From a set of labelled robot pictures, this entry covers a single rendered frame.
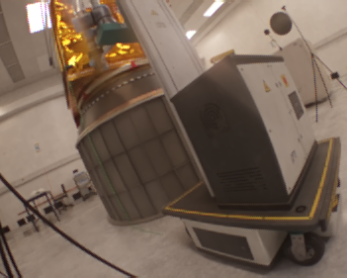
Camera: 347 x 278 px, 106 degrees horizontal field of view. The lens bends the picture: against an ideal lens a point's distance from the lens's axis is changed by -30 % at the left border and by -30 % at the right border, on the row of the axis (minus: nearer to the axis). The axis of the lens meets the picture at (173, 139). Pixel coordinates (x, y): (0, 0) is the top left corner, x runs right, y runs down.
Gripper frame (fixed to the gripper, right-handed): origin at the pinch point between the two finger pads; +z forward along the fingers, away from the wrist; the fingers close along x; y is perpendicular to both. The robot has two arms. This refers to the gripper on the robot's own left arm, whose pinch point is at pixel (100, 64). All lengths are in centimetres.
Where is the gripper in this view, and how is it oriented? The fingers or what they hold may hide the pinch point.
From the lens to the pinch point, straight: 162.1
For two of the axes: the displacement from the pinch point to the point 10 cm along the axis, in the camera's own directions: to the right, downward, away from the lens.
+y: -5.9, -1.7, 7.9
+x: -7.4, 4.9, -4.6
